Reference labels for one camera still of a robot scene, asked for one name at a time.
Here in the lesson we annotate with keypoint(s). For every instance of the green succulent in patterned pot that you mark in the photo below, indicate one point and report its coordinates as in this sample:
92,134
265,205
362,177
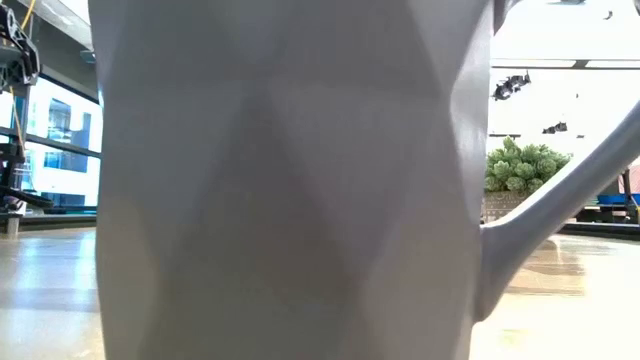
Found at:
520,170

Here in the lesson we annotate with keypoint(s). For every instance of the pale grey ceramic mug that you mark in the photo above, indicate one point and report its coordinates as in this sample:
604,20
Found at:
290,175

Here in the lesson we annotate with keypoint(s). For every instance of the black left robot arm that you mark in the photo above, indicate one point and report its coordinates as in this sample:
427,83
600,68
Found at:
17,50

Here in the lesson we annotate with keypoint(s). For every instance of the black ceiling spotlight cluster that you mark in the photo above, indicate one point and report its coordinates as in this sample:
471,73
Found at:
505,89

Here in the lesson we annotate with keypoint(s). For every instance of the black metal stand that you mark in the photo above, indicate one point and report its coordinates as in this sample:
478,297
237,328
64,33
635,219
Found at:
10,172

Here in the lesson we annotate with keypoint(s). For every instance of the blue bin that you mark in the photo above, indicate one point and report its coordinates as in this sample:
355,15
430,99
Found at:
615,199

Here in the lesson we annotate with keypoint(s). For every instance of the glass window black frame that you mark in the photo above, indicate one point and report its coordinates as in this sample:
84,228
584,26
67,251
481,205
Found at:
65,150

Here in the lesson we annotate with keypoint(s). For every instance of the black aluminium table frame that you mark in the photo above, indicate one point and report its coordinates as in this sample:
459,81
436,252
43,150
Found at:
600,230

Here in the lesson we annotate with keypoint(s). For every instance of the ceiling light strip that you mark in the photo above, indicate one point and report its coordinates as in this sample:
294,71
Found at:
530,63

